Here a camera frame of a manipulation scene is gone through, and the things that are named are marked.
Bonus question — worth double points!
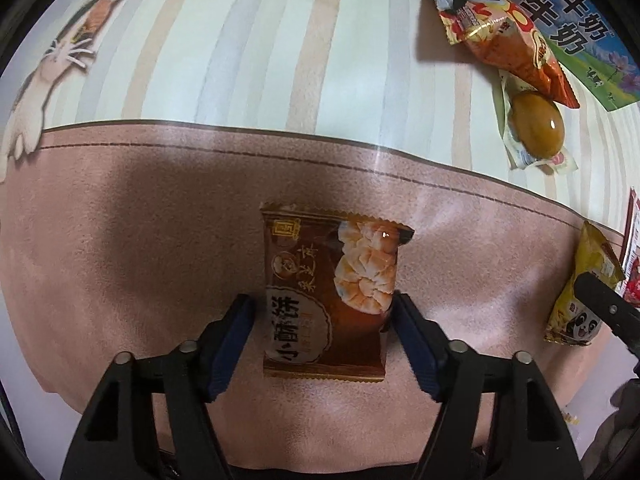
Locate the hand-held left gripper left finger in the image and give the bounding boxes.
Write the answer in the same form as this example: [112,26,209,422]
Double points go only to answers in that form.
[59,293,257,480]

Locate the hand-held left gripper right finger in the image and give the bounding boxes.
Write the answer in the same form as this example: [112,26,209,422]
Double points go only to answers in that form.
[391,292,584,480]

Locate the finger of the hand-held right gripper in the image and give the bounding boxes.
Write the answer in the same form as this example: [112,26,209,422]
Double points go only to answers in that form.
[573,272,640,358]

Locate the yellow panda snack packet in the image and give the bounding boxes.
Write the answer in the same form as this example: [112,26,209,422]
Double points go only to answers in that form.
[544,220,626,347]

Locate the brown pastry packet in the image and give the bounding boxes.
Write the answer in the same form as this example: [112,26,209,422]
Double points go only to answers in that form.
[259,201,416,382]

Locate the cardboard box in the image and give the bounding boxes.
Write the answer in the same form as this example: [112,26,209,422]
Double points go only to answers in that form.
[310,0,640,113]

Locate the pink white snack packet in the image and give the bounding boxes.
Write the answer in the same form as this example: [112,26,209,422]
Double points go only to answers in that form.
[619,186,640,267]

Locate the dark fuzzy clothing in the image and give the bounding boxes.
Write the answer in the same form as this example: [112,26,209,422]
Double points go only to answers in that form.
[582,377,640,480]

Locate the cat print blanket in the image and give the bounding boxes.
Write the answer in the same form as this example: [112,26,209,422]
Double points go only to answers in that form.
[0,0,640,466]

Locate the braised egg packet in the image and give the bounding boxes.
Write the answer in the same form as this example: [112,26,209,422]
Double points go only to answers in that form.
[500,71,580,175]

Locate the orange panda snack packet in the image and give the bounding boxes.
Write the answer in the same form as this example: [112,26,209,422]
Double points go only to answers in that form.
[421,0,582,110]

